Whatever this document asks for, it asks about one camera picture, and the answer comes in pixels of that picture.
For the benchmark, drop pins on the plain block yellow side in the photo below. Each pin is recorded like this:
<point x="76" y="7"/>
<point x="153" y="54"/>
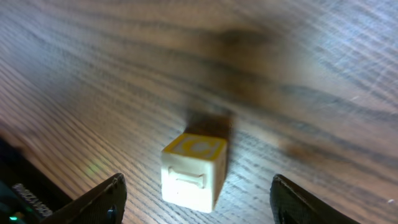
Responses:
<point x="193" y="171"/>

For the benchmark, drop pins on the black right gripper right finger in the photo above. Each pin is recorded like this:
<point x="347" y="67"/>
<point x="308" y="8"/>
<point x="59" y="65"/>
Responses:
<point x="291" y="204"/>

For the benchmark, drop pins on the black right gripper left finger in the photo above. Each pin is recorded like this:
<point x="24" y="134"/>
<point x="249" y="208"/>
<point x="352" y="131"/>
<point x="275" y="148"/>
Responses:
<point x="104" y="204"/>

